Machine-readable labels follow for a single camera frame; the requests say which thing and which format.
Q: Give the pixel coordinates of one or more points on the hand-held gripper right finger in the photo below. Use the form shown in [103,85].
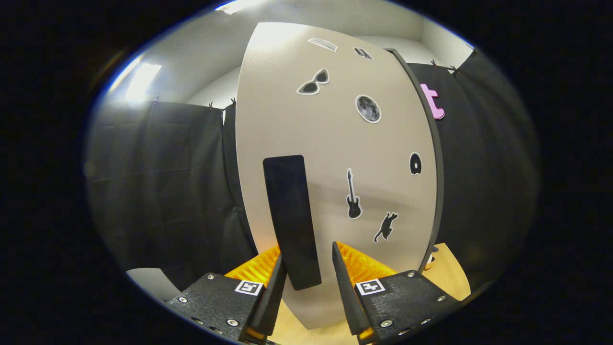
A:
[347,302]

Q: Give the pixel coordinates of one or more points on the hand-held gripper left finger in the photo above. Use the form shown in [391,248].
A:
[273,302]

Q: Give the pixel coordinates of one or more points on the dark grey shoe cabinet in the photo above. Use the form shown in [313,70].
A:
[440,163]

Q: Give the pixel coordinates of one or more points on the white shoe cabinet door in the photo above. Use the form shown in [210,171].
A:
[287,120]

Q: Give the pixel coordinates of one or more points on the small white orange figure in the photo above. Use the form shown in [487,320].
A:
[430,261]

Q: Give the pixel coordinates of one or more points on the black backdrop cloth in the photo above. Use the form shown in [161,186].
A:
[158,191]

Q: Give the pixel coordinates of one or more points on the ceiling light panel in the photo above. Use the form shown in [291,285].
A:
[234,5]
[143,79]

